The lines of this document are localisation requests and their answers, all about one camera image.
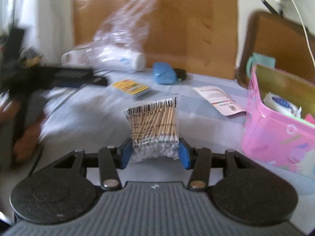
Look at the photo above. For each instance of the teal mug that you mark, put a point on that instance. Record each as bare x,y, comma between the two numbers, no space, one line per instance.
259,59

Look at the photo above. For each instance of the black small device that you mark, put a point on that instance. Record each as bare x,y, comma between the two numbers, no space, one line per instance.
181,74

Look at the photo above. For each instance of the pink macaron tin box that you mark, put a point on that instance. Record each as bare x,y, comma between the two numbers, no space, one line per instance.
271,137

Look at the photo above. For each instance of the white paper cup stack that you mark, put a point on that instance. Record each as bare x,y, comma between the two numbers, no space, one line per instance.
113,59

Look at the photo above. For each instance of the cotton swab pack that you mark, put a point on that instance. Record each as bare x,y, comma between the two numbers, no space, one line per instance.
154,128

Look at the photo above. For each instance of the clear plastic bag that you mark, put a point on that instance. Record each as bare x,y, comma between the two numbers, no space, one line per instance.
125,28

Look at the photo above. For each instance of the person's left hand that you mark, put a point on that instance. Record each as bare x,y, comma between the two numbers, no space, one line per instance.
25,146

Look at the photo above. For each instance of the striped bed sheet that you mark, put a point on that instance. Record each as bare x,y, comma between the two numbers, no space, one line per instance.
92,117

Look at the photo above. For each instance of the wood pattern vinyl sheet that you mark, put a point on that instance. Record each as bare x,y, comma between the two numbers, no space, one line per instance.
200,36

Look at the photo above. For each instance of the white blue tissue pack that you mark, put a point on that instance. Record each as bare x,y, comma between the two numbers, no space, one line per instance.
282,105

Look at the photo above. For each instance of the white pink sachet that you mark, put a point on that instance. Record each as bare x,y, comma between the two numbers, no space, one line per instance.
220,100

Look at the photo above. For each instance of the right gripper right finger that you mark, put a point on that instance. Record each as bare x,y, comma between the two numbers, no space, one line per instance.
201,160

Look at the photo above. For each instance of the yellow card pack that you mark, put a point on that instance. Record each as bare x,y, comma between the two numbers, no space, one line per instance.
131,88

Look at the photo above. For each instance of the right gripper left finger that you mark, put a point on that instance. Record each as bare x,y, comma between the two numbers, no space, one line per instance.
108,160

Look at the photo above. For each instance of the blue pouch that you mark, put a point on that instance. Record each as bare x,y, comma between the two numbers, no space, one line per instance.
163,73

